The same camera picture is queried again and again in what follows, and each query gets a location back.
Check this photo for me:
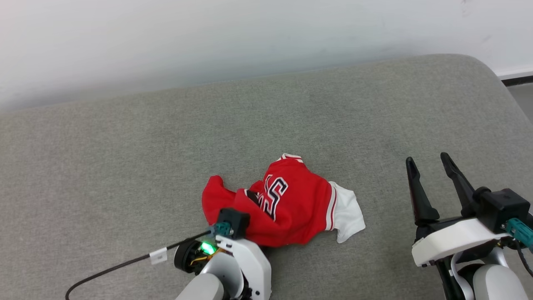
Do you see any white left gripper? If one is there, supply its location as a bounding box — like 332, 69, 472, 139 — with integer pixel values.
215, 235, 272, 300

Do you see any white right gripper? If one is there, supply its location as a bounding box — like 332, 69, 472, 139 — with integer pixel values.
406, 152, 515, 268

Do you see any red and white basketball jersey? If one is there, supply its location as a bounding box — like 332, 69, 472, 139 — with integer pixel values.
202, 153, 366, 248

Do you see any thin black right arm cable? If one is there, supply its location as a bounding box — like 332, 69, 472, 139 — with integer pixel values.
515, 242, 533, 279

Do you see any black cable with white tag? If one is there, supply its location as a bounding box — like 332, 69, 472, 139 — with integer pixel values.
65, 228, 214, 300

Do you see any black wall baseboard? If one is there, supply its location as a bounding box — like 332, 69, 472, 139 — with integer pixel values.
501, 75, 533, 87

